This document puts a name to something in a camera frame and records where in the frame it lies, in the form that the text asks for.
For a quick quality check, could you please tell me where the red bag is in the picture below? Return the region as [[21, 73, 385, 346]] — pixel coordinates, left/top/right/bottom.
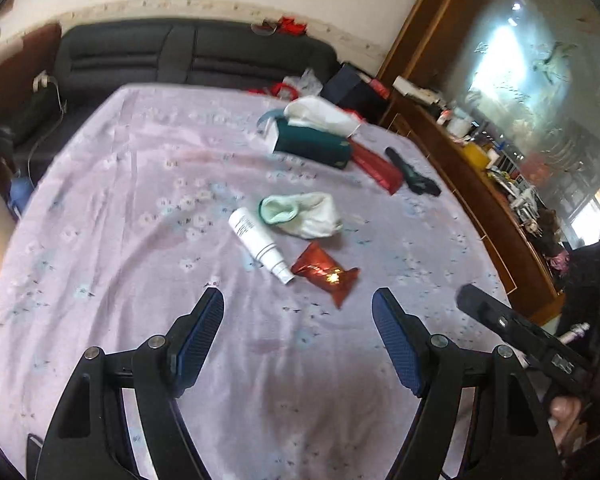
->
[[247, 81, 304, 101]]

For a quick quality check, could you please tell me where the clear plastic bag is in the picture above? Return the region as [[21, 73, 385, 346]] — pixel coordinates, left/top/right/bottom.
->
[[282, 68, 324, 96]]

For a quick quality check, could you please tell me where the white squeeze tube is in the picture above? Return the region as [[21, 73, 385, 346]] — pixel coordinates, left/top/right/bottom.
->
[[228, 207, 296, 287]]

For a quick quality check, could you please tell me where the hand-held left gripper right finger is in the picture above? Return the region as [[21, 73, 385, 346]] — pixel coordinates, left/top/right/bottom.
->
[[371, 287, 563, 480]]

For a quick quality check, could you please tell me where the etched glass partition panel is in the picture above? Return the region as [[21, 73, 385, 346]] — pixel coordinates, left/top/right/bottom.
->
[[450, 0, 600, 243]]

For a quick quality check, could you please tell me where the dark grey sofa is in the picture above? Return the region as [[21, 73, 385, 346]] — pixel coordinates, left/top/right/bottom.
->
[[0, 17, 342, 172]]

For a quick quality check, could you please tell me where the white and mint sock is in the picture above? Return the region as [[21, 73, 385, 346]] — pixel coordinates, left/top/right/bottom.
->
[[258, 191, 345, 240]]

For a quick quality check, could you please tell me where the yellow box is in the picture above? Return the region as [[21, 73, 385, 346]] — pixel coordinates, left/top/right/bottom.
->
[[464, 142, 492, 167]]

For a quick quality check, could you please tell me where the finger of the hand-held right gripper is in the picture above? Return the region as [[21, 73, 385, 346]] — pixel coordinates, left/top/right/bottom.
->
[[455, 284, 541, 356]]

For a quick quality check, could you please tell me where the dark blue paper bag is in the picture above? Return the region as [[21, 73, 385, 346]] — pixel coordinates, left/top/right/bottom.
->
[[320, 62, 392, 124]]

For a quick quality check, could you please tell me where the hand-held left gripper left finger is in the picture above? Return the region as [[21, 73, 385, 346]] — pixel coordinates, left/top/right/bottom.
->
[[32, 287, 226, 480]]

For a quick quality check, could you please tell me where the black plastic tool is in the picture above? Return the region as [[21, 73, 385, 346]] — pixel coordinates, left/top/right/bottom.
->
[[385, 146, 442, 197]]

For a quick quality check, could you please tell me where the wooden counter cabinet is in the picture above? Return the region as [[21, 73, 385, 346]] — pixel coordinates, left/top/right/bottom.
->
[[380, 104, 567, 322]]

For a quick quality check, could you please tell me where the person's right hand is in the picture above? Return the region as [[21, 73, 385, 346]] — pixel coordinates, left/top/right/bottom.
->
[[549, 395, 587, 456]]

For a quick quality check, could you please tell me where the pink floral tablecloth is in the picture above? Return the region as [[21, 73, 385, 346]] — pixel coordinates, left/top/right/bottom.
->
[[0, 85, 517, 480]]

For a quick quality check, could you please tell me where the green tissue box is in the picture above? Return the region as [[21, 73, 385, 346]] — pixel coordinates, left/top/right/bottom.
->
[[264, 115, 354, 170]]

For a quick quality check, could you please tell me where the white flat box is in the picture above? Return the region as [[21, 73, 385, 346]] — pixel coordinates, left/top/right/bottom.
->
[[392, 76, 444, 106]]

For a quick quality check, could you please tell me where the red flat packet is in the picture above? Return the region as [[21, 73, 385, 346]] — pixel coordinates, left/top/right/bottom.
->
[[348, 139, 405, 196]]

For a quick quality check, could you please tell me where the red foil wrapper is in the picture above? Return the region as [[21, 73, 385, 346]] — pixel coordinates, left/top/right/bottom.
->
[[290, 241, 360, 310]]

